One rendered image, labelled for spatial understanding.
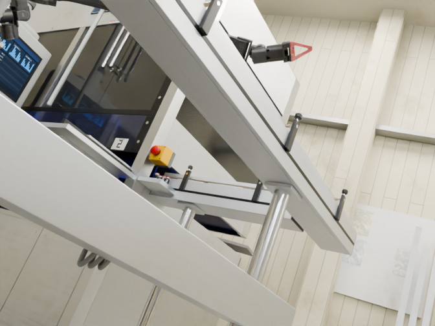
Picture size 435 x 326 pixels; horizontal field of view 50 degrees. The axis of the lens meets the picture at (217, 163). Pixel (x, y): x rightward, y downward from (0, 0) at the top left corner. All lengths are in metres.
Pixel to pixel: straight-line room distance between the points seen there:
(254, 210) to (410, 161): 4.24
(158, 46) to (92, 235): 0.40
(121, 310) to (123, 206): 1.28
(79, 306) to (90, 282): 0.09
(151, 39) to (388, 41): 5.66
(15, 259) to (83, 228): 1.52
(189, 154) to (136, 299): 0.70
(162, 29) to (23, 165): 0.38
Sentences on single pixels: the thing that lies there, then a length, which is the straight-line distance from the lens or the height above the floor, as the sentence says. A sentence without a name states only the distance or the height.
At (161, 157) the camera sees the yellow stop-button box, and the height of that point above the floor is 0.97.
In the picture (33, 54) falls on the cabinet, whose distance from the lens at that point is 2.92.
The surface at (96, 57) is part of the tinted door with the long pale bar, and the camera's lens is 2.78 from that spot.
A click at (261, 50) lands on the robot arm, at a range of 1.64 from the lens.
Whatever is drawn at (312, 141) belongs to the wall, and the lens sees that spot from 6.01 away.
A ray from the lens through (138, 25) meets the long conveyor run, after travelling 0.94.
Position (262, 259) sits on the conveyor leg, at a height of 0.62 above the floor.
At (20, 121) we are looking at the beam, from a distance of 0.70.
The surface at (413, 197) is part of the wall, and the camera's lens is 5.66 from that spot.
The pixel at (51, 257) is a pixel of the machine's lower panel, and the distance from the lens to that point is 2.13.
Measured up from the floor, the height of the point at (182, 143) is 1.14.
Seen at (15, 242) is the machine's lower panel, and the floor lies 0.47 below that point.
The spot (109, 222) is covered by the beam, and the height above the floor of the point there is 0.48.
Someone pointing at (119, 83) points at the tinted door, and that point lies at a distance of 2.47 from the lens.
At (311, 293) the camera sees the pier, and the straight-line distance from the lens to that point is 5.06.
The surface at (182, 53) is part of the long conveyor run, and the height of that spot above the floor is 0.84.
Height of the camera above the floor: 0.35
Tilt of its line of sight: 21 degrees up
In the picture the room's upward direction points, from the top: 22 degrees clockwise
